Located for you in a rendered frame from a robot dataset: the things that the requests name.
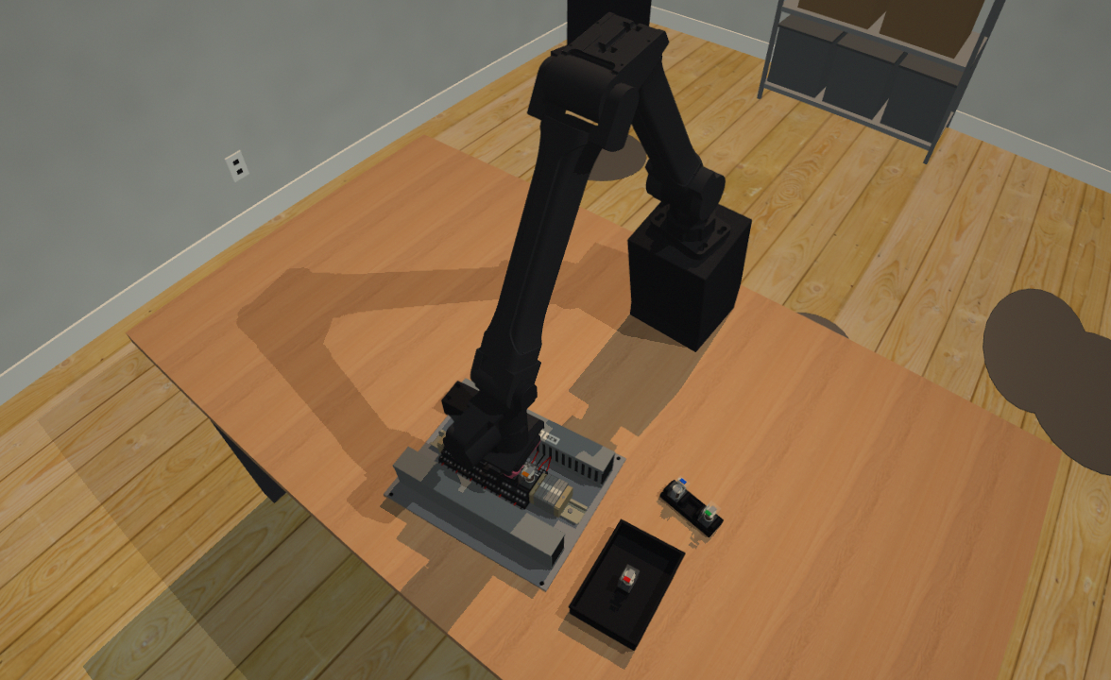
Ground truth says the black rectangular rack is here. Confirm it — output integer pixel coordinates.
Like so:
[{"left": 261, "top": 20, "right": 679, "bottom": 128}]
[{"left": 660, "top": 481, "right": 724, "bottom": 537}]

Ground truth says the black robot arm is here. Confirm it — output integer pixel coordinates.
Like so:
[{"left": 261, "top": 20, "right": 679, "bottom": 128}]
[{"left": 441, "top": 12, "right": 730, "bottom": 469}]

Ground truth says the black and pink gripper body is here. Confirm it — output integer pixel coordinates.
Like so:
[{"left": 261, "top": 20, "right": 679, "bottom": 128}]
[{"left": 481, "top": 413, "right": 544, "bottom": 476}]

